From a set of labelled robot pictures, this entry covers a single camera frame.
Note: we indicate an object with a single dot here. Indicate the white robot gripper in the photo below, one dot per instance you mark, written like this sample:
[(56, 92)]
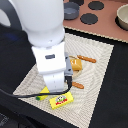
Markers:
[(54, 65)]

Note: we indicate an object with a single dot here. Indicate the orange toy bread loaf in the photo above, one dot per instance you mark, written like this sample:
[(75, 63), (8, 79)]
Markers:
[(76, 64)]

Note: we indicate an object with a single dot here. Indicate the yellow toy banana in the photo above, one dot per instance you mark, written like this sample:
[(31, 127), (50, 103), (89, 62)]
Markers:
[(44, 93)]

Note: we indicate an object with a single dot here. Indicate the yellow toy butter box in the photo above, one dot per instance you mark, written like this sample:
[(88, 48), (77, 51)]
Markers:
[(61, 100)]

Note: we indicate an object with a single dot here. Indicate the blue-grey saucepan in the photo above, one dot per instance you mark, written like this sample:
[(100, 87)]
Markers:
[(71, 10)]

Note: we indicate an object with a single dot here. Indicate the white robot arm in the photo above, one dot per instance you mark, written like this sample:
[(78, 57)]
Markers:
[(42, 20)]

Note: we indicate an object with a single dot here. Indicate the round wooden plate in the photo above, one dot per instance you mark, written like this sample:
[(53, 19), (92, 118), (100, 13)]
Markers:
[(78, 72)]

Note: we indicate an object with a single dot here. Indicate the white woven placemat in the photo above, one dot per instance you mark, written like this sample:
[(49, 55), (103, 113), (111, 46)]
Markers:
[(80, 111)]

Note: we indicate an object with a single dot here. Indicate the pink toy stove top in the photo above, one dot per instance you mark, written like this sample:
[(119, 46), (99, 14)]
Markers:
[(105, 26)]

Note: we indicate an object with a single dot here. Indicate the white bowl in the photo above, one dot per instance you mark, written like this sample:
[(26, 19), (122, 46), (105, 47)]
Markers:
[(122, 14)]

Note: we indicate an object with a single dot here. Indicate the toy knife wooden handle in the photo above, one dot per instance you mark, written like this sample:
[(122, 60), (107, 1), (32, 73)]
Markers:
[(86, 58)]

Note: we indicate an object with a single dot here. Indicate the toy fork wooden handle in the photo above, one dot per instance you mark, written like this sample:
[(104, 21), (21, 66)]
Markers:
[(78, 85)]

